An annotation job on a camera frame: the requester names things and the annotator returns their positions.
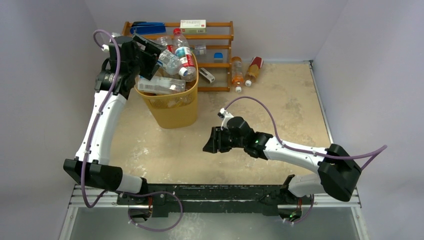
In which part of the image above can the red landscape label bottle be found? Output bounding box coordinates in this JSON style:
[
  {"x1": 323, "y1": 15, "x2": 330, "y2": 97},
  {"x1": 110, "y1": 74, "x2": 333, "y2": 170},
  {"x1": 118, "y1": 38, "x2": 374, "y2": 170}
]
[{"x1": 173, "y1": 28, "x2": 197, "y2": 82}]

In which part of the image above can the white stapler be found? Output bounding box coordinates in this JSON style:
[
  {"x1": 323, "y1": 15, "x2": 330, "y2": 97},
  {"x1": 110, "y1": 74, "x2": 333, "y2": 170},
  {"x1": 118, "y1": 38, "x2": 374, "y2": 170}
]
[{"x1": 199, "y1": 67, "x2": 215, "y2": 84}]

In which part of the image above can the blue eraser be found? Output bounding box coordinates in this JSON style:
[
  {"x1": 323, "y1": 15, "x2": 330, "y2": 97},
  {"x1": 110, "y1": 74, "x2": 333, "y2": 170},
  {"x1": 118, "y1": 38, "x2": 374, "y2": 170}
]
[{"x1": 213, "y1": 52, "x2": 224, "y2": 63}]

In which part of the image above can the orange label bottle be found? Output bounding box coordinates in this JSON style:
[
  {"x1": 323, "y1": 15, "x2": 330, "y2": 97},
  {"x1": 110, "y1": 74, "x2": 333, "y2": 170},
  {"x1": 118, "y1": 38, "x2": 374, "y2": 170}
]
[{"x1": 231, "y1": 56, "x2": 244, "y2": 93}]

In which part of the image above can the blue stapler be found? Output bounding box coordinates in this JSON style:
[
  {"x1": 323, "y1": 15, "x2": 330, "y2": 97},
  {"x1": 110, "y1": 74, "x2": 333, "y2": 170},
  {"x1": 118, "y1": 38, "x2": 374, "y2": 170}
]
[{"x1": 129, "y1": 21, "x2": 166, "y2": 35}]

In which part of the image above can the wooden shelf rack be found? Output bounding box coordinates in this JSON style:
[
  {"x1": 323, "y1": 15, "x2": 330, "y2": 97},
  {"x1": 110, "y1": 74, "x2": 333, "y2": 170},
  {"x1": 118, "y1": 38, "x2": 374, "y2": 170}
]
[{"x1": 122, "y1": 22, "x2": 234, "y2": 92}]

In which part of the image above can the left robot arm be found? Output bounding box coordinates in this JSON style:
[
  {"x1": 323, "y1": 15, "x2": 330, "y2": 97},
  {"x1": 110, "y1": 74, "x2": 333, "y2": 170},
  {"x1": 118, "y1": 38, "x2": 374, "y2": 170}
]
[{"x1": 63, "y1": 33, "x2": 165, "y2": 205}]

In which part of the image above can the white red box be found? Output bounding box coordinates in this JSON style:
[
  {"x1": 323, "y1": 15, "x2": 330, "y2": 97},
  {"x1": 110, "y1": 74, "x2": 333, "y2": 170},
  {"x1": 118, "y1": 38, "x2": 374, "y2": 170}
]
[{"x1": 179, "y1": 19, "x2": 207, "y2": 34}]

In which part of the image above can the red gold label bottle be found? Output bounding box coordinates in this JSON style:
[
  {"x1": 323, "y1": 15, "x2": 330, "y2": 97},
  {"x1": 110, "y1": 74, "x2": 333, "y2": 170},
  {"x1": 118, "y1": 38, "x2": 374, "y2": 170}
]
[{"x1": 244, "y1": 56, "x2": 264, "y2": 87}]

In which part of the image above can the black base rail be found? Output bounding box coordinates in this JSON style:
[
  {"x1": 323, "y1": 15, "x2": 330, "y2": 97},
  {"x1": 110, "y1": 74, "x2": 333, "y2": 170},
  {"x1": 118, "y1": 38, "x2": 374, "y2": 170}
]
[{"x1": 117, "y1": 183, "x2": 312, "y2": 219}]

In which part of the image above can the yellow plastic bin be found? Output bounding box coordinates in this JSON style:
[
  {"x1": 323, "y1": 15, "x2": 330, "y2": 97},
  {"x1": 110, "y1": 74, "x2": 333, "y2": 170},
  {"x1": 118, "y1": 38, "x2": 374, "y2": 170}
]
[{"x1": 134, "y1": 73, "x2": 199, "y2": 129}]

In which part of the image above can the blue green label white-cap bottle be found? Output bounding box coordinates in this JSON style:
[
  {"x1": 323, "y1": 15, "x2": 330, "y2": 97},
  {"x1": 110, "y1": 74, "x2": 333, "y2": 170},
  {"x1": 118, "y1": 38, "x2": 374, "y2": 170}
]
[{"x1": 157, "y1": 49, "x2": 189, "y2": 77}]

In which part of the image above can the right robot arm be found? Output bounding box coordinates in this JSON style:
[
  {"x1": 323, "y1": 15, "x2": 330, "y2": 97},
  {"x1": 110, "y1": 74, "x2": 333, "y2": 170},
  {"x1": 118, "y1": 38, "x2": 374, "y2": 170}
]
[{"x1": 202, "y1": 116, "x2": 362, "y2": 204}]

